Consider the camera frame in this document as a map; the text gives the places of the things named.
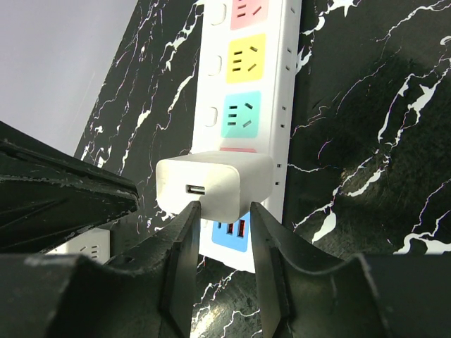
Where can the white USB charger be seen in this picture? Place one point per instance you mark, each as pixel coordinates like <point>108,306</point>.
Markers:
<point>224,182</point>

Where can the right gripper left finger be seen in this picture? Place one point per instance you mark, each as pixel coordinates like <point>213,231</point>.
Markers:
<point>148,291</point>

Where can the white cube socket adapter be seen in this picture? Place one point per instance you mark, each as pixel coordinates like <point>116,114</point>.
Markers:
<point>94,244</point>

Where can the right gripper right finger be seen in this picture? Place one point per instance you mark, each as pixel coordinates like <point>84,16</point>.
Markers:
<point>306,292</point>

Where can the white multicolour power strip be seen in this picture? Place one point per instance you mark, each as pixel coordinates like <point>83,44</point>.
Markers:
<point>245,87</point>

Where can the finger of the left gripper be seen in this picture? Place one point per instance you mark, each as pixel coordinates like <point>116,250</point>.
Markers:
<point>47,196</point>

